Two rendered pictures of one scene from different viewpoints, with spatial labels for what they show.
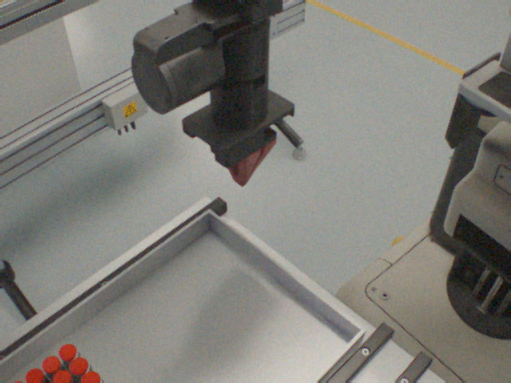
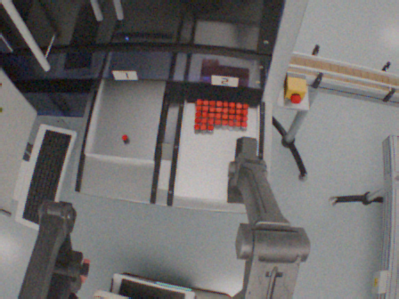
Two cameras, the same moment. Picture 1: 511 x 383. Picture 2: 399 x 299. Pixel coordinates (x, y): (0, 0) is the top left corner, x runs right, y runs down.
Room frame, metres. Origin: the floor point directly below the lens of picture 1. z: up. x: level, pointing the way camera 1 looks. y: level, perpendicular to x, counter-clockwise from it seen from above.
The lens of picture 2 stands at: (0.57, -0.22, 2.14)
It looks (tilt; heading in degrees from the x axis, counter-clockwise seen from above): 71 degrees down; 144
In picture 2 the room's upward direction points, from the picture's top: 3 degrees counter-clockwise
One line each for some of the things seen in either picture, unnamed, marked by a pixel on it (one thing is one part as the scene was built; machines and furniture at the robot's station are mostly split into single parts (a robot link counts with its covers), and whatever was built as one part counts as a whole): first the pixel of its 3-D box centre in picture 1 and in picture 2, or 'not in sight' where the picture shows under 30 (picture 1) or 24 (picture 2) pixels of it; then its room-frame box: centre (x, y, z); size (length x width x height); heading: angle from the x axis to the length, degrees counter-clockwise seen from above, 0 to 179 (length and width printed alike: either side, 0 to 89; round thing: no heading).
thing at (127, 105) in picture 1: (125, 106); (379, 282); (1.24, 0.38, 0.50); 0.12 x 0.05 x 0.09; 135
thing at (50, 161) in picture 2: not in sight; (44, 177); (-0.10, -0.50, 0.82); 0.40 x 0.14 x 0.02; 128
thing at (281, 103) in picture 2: not in sight; (292, 92); (0.26, 0.46, 0.87); 0.14 x 0.13 x 0.02; 135
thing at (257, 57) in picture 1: (233, 45); not in sight; (0.43, 0.02, 1.19); 0.07 x 0.06 x 0.07; 133
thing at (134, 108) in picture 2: not in sight; (126, 113); (-0.05, -0.08, 0.90); 0.34 x 0.26 x 0.04; 135
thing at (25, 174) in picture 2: not in sight; (36, 175); (-0.15, -0.54, 0.79); 0.45 x 0.28 x 0.03; 128
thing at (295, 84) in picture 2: not in sight; (295, 86); (0.28, 0.42, 1.00); 0.08 x 0.07 x 0.07; 135
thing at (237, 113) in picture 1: (239, 97); (240, 183); (0.43, 0.02, 1.13); 0.10 x 0.07 x 0.07; 135
